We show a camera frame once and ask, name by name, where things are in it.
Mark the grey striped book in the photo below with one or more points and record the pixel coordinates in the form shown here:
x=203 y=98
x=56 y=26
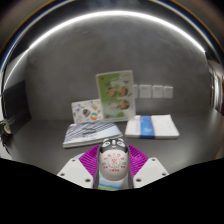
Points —
x=90 y=133

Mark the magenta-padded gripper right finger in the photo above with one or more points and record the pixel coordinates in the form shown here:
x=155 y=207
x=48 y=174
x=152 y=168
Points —
x=150 y=171

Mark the white book with blue band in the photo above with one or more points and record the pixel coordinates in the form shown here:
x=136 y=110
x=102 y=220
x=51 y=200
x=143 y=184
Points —
x=151 y=126

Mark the white card with colourful stickers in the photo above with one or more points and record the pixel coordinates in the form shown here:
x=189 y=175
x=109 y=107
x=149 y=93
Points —
x=86 y=111

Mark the green standing menu sign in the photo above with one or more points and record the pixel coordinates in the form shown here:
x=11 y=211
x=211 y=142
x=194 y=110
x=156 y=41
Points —
x=116 y=95

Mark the white panda-print computer mouse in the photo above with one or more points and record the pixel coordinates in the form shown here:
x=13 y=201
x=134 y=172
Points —
x=114 y=162

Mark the white wall socket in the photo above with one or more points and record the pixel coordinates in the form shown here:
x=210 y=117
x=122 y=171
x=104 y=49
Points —
x=158 y=91
x=168 y=92
x=145 y=91

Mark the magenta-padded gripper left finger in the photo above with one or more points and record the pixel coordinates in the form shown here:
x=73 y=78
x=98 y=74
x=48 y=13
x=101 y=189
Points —
x=75 y=171

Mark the black flat screen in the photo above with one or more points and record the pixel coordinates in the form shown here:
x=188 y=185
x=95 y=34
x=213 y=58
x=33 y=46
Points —
x=16 y=106

